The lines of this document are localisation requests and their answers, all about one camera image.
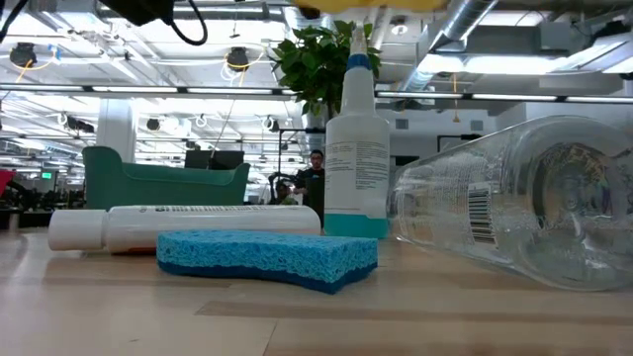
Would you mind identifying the red object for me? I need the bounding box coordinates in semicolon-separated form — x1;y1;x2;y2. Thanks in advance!
0;169;16;198

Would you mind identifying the green potted plant black pot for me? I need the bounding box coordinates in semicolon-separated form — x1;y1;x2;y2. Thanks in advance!
269;20;383;226

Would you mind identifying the teal plastic bin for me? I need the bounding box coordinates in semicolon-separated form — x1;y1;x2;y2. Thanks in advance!
81;145;251;212

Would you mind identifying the black monitor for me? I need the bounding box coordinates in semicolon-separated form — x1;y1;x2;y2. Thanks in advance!
184;149;214;171
212;149;245;171

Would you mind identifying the person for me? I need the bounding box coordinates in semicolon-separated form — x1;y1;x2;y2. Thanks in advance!
274;180;297;207
293;149;326;199

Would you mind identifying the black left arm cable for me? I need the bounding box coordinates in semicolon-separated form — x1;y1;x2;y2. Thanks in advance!
162;0;209;46

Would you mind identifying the white spray bottle blue collar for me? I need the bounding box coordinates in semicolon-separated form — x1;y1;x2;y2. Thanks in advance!
323;22;392;240

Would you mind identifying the white squeeze bottle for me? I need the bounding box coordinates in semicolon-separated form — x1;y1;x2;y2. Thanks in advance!
47;205;322;255

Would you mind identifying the blue sponge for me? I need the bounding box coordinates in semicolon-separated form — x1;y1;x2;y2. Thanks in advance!
155;229;380;296

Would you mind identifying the clear plastic spray bottle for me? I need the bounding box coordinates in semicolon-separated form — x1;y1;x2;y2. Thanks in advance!
387;115;633;293

